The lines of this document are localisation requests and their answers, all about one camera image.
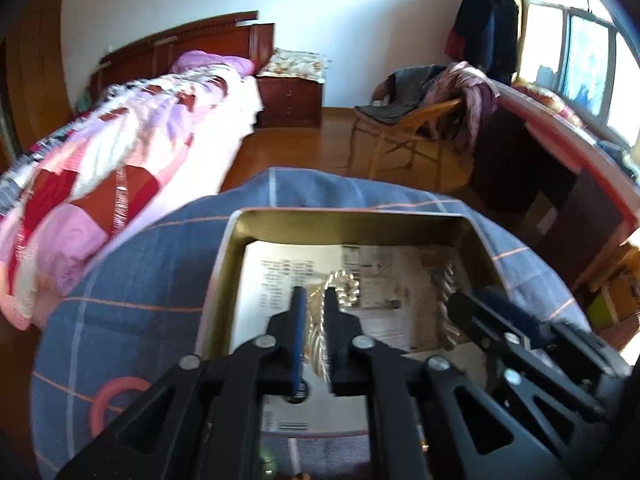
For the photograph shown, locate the dark desk pink cover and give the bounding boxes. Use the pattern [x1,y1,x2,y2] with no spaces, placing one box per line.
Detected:
[470,84,639,289]

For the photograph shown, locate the pink bangle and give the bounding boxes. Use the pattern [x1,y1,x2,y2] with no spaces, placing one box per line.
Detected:
[88,376,151,438]

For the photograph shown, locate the purple pillow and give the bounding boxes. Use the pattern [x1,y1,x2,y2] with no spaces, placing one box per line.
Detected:
[170,50,255,78]

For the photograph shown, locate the wicker chair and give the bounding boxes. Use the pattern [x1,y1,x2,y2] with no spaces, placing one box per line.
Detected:
[347,99,463,191]

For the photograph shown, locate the floral pillow on desk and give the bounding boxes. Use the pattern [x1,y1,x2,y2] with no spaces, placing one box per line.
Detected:
[513,80,586,129]

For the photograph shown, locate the printed paper in tin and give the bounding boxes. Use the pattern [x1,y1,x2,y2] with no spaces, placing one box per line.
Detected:
[230,242,462,437]

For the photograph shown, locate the floral cushion on nightstand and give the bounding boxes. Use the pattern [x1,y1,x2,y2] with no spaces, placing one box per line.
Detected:
[257,48,326,84]

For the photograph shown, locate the wooden wardrobe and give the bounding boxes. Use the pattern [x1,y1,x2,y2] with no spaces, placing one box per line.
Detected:
[1,0,72,169]

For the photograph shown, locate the bed with patchwork quilt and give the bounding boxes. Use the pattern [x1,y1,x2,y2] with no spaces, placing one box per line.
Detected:
[1,64,262,330]

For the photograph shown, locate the window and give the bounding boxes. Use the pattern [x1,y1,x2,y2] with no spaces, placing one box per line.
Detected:
[518,0,639,148]

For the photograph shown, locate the clothes on chair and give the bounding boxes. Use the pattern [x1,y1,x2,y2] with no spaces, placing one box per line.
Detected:
[356,62,500,151]

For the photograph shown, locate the dark bead bracelet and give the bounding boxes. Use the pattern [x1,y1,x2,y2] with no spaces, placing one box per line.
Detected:
[434,261,464,351]

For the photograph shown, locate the gold chain necklace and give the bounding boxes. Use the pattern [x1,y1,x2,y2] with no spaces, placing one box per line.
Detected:
[299,268,362,384]

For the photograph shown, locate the wooden headboard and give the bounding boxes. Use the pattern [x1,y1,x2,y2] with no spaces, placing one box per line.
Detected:
[88,11,276,99]

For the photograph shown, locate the red wooden nightstand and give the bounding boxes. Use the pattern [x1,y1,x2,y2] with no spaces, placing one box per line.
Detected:
[256,77,323,129]

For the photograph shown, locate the hanging dark coats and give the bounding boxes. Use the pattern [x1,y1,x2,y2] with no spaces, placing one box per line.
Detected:
[445,0,518,86]

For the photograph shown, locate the pink rectangular tin box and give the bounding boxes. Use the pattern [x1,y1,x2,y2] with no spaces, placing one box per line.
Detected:
[195,208,501,438]

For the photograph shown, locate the blue plaid tablecloth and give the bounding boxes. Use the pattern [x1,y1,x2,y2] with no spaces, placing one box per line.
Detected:
[30,168,587,479]

